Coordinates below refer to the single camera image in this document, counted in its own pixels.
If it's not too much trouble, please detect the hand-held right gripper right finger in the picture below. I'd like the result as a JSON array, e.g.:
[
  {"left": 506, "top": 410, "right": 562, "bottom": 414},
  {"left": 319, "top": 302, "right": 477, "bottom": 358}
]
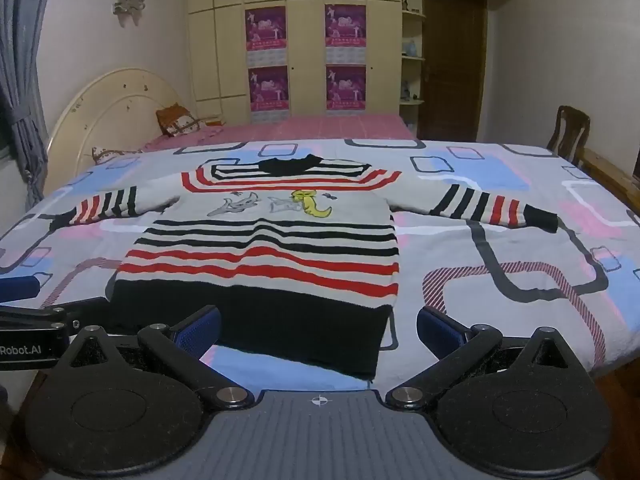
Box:
[{"left": 385, "top": 305, "right": 587, "bottom": 408}]

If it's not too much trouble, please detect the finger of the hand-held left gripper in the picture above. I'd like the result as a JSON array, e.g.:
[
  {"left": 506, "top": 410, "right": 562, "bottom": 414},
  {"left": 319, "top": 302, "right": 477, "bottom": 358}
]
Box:
[
  {"left": 0, "top": 297, "right": 110, "bottom": 335},
  {"left": 0, "top": 275, "right": 42, "bottom": 307}
]

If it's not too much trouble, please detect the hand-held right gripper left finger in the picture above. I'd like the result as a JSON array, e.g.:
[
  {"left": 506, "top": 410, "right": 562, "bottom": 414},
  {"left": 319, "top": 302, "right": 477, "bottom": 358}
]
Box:
[{"left": 52, "top": 305, "right": 256, "bottom": 408}]

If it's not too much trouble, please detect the striped cartoon sweater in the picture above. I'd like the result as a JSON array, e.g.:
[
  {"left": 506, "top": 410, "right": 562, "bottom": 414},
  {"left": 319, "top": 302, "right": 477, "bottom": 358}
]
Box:
[{"left": 50, "top": 154, "right": 559, "bottom": 381}]

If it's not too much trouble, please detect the grey printed blanket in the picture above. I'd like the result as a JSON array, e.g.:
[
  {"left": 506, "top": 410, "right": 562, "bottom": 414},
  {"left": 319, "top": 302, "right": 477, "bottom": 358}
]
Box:
[{"left": 0, "top": 137, "right": 640, "bottom": 393}]

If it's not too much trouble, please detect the brown white patterned pillow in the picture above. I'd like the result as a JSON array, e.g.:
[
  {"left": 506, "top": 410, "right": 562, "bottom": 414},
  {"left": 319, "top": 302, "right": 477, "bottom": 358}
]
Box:
[{"left": 91, "top": 146, "right": 143, "bottom": 165}]

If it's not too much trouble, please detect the orange patterned pillow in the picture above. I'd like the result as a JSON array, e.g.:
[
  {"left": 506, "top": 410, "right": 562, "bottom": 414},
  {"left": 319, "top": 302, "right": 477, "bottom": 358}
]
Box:
[{"left": 155, "top": 103, "right": 203, "bottom": 138}]

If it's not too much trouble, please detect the cream bed headboard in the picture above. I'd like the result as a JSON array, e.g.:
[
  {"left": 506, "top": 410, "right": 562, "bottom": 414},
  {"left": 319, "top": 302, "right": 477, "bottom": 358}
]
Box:
[{"left": 45, "top": 66, "right": 198, "bottom": 181}]

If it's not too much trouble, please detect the cream corner shelf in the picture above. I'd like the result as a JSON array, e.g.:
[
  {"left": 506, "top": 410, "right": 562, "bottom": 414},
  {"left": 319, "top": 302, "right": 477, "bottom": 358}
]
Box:
[{"left": 399, "top": 0, "right": 428, "bottom": 128}]

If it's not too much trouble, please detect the pink bed sheet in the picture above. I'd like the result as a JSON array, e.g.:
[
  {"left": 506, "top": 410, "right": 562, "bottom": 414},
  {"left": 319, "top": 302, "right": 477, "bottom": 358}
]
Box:
[{"left": 137, "top": 112, "right": 423, "bottom": 153}]

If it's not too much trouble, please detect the grey curtain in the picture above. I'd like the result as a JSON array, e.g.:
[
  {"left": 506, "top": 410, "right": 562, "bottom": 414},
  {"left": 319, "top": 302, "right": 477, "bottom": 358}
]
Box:
[{"left": 0, "top": 0, "right": 58, "bottom": 211}]

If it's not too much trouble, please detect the wooden chair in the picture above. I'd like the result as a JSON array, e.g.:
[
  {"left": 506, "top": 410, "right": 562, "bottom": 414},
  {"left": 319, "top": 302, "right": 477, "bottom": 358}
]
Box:
[{"left": 546, "top": 105, "right": 592, "bottom": 166}]

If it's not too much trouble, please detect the brown wooden door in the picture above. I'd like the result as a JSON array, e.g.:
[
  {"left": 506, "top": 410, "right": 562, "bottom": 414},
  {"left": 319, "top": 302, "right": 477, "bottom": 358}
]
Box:
[{"left": 417, "top": 0, "right": 488, "bottom": 143}]

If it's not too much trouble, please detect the cream wardrobe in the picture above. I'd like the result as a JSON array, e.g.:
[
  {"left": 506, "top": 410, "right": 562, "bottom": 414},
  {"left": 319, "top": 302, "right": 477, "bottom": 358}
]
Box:
[{"left": 186, "top": 0, "right": 403, "bottom": 123}]

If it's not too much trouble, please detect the wooden bed frame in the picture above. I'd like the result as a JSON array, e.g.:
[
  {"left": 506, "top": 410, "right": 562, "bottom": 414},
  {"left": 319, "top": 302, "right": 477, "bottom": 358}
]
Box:
[{"left": 575, "top": 149, "right": 640, "bottom": 211}]

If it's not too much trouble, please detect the purple wall poster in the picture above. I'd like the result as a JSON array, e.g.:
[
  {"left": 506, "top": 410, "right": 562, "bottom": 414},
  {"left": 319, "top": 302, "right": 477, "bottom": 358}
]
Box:
[
  {"left": 245, "top": 6, "right": 288, "bottom": 67},
  {"left": 325, "top": 4, "right": 368, "bottom": 66},
  {"left": 248, "top": 66, "right": 292, "bottom": 123},
  {"left": 326, "top": 64, "right": 368, "bottom": 113}
]

